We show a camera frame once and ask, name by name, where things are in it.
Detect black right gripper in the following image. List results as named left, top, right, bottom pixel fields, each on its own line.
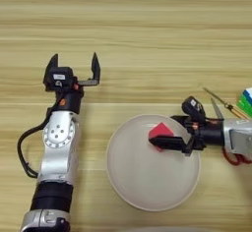
left=148, top=115, right=227, bottom=155

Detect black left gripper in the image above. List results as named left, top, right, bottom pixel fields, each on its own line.
left=42, top=52, right=101, bottom=115

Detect red cube block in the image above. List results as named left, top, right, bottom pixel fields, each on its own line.
left=148, top=121, right=175, bottom=153

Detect red handled scissors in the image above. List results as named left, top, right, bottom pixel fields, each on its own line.
left=210, top=97, right=252, bottom=167

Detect white round plate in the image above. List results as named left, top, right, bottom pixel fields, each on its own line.
left=105, top=113, right=202, bottom=212

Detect screwdriver with amber handle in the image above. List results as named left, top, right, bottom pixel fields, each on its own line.
left=202, top=87, right=252, bottom=121

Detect multicolour puzzle cube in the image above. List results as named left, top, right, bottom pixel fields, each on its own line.
left=236, top=87, right=252, bottom=118

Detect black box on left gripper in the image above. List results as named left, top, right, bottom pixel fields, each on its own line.
left=49, top=66, right=75, bottom=89

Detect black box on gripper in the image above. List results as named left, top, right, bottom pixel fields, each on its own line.
left=49, top=66, right=75, bottom=89
left=181, top=95, right=208, bottom=123

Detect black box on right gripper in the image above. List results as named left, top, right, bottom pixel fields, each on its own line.
left=181, top=95, right=208, bottom=123

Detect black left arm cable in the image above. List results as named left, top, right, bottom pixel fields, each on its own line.
left=17, top=99, right=65, bottom=179

